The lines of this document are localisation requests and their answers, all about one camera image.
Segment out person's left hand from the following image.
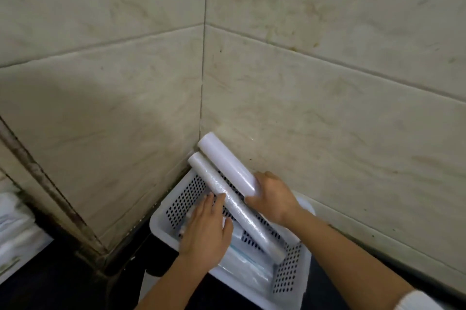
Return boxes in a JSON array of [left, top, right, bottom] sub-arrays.
[[178, 193, 234, 267]]

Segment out person's right hand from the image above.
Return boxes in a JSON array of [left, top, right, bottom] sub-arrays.
[[243, 171, 303, 228]]

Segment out smooth white plastic roll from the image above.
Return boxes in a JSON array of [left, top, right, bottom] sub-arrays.
[[197, 132, 301, 245]]

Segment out person's right forearm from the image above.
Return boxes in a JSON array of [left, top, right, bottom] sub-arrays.
[[282, 211, 416, 310]]

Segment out person's left forearm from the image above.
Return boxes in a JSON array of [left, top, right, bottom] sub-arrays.
[[135, 257, 219, 310]]

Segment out shiny clear-wrapped white roll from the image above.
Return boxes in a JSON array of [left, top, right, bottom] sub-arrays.
[[187, 152, 288, 265]]

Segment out clear plastic packet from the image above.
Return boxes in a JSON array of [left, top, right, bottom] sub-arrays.
[[218, 226, 274, 296]]

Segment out white perforated plastic basket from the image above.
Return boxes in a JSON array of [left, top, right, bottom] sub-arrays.
[[149, 167, 316, 310]]

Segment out white plastic bags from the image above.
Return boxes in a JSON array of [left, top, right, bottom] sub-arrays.
[[0, 191, 54, 285]]

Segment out white sleeve cuff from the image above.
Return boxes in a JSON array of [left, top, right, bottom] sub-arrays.
[[392, 289, 445, 310]]

